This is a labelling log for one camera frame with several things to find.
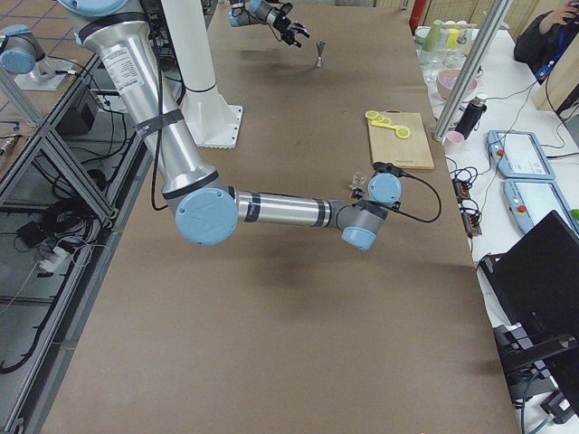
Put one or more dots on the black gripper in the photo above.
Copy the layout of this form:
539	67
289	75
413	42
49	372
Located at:
283	24

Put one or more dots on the steel jigger measuring cup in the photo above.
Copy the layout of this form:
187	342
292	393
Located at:
320	47

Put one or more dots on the small clear glass cup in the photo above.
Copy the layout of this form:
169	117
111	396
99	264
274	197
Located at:
358	181

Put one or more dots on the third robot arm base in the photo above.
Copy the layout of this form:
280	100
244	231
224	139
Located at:
23	56

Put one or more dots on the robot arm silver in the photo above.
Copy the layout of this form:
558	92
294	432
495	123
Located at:
206	209
274	14

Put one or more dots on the yellow cup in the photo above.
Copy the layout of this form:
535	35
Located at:
452	39

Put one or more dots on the pink cup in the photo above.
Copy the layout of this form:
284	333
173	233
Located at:
452	142

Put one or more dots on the yellow plastic knife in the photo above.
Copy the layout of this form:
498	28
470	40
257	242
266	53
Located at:
382	125

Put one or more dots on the green bottle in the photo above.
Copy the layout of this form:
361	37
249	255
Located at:
433	36

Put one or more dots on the lemon slice front large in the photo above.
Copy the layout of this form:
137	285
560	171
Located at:
402	133

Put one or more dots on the pink bowl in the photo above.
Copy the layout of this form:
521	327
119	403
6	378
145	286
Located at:
446	81

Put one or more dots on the bamboo cutting board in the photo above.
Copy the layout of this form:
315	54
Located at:
410	153

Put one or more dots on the black thermos bottle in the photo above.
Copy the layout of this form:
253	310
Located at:
471	115

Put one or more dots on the person in black jacket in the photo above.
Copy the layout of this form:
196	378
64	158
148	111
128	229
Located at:
547	38

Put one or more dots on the upper teach pendant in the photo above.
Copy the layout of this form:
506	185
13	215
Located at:
518	154

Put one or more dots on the teach pendant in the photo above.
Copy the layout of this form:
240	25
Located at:
518	154
530	200

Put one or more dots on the lower teach pendant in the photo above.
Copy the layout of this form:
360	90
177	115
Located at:
530	200

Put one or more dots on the black laptop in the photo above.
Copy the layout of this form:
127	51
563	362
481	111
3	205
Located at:
536	283

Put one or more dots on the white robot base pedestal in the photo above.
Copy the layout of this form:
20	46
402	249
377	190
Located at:
211	120

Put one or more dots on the aluminium frame post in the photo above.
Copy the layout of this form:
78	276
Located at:
479	48

